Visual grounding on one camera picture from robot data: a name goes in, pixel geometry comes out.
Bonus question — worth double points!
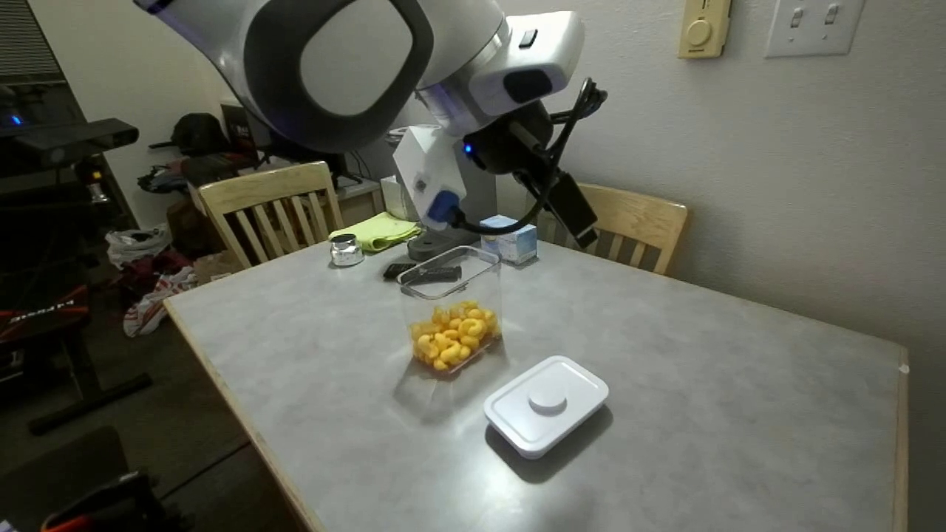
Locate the black remote control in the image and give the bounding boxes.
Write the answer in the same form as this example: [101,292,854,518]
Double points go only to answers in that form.
[380,248,467,283]

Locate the green cloth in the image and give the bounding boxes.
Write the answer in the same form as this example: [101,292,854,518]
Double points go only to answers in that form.
[339,214,418,254]

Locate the clear food container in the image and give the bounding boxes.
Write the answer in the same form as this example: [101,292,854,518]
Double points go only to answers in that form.
[395,246,503,378]

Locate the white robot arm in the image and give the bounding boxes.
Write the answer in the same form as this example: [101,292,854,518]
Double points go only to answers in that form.
[132,0,606,246]

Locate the wooden chair by wall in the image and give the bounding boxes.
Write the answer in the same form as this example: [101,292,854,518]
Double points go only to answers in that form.
[197,164,342,270]

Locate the white light switch plate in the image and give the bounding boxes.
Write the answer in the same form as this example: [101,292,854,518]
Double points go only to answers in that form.
[764,0,866,59]

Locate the silver round bell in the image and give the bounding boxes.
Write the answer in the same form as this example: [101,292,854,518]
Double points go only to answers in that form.
[327,233,362,270]

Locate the wooden chair at table end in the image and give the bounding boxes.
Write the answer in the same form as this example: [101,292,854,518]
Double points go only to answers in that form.
[581,184,687,274]

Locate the blue white box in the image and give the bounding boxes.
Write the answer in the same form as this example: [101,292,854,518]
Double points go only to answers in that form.
[485,215,537,267]

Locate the beige thermostat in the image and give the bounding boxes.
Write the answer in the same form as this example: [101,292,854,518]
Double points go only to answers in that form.
[677,0,733,59]

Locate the white container lid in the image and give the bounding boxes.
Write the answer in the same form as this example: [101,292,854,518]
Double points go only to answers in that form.
[480,356,609,459]

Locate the black camera on stand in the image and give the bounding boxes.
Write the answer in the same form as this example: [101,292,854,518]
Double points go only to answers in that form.
[0,119,138,175]

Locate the yellow snack pieces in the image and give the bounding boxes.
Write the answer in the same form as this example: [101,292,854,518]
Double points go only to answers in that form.
[410,303,500,376]

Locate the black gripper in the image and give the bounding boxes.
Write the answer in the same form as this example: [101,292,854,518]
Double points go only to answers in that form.
[492,105,597,248]

